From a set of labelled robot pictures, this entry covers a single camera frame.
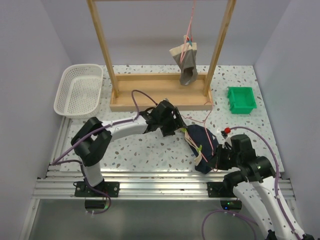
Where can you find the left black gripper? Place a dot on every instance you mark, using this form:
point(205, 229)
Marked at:
point(176, 123)

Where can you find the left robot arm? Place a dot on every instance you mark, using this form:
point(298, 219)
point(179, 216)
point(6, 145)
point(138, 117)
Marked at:
point(93, 139)

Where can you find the pink hanger on rack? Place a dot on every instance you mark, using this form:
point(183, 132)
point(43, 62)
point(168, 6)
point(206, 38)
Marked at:
point(189, 35)

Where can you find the aluminium rail base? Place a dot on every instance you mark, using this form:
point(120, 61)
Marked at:
point(150, 167)

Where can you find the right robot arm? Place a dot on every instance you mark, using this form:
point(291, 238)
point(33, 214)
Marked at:
point(256, 185)

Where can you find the green plastic bin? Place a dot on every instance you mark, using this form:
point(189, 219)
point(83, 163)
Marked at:
point(241, 100)

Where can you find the white plastic basket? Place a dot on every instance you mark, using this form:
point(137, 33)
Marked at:
point(79, 91)

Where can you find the navy blue underwear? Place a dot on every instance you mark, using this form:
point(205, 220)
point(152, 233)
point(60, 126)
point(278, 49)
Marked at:
point(202, 147)

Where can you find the wooden clothes rack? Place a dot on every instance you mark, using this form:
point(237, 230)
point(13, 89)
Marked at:
point(196, 96)

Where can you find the grey beige underwear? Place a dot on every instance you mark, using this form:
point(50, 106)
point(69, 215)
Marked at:
point(186, 61)

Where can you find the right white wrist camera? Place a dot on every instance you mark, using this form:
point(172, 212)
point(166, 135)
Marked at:
point(226, 134)

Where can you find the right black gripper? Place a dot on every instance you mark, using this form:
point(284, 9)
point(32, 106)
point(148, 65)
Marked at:
point(217, 162)

